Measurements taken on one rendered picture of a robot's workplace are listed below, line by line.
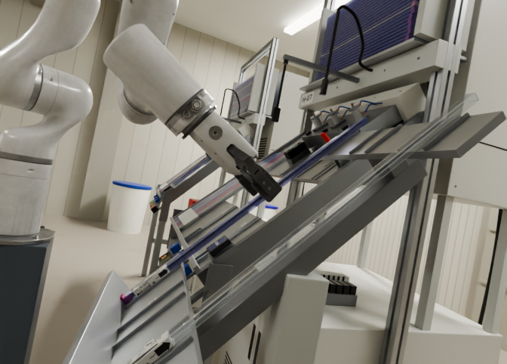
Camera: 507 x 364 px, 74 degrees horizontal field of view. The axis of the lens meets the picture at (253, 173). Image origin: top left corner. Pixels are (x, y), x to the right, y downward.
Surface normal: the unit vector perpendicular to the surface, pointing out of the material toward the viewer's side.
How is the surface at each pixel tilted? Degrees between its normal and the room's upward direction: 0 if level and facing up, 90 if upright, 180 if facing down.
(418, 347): 90
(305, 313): 90
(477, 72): 90
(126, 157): 90
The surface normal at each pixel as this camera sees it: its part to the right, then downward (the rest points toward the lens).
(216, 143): 0.04, 0.11
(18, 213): 0.67, 0.11
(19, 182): 0.51, 0.08
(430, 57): -0.93, -0.18
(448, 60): 0.32, 0.04
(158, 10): 0.30, 0.86
